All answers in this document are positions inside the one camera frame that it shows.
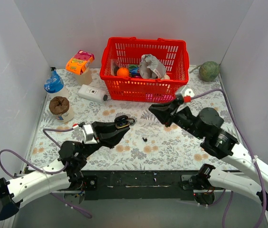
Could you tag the grey crumpled paper bag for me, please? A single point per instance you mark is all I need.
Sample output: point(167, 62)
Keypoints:
point(151, 68)

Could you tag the orange pink snack box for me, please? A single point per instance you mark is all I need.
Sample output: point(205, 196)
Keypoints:
point(79, 63)

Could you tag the white lying bottle black cap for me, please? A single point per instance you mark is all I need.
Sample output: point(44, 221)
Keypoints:
point(92, 94)

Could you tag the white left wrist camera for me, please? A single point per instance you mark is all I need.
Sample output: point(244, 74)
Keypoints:
point(87, 133)

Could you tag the floral table mat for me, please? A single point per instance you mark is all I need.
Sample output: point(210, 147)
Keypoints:
point(167, 148)

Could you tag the blue lid plastic bottle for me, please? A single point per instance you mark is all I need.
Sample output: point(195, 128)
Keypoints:
point(55, 86)

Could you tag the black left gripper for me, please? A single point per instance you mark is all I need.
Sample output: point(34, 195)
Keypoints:
point(98, 135)

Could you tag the brown lid white jar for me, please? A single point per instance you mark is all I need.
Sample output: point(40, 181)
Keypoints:
point(61, 109)

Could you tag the clear plastic jar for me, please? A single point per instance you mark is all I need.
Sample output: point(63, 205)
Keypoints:
point(85, 78)

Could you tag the glossy black gold-trim case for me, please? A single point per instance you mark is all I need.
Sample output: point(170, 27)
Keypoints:
point(121, 121)

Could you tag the pink package in basket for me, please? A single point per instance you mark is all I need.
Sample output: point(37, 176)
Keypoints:
point(158, 98)

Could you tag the orange fruit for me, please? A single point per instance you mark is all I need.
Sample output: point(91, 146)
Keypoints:
point(122, 72)

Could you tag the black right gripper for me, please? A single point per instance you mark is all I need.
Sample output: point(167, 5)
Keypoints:
point(174, 114)

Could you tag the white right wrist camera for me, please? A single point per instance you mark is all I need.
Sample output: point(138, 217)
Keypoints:
point(184, 95)

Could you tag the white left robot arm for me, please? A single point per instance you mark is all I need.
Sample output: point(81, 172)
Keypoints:
point(65, 171)

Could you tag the red plastic shopping basket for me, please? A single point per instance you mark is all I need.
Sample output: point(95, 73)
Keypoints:
point(128, 51)

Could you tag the taped black charging case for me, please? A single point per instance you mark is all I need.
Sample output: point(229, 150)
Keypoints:
point(131, 121)

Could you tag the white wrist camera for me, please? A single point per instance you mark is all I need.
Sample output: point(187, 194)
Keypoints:
point(87, 133)
point(184, 95)

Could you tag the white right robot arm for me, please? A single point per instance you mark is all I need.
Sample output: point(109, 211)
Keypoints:
point(221, 145)

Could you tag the green round melon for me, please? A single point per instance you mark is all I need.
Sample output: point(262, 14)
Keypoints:
point(209, 70)

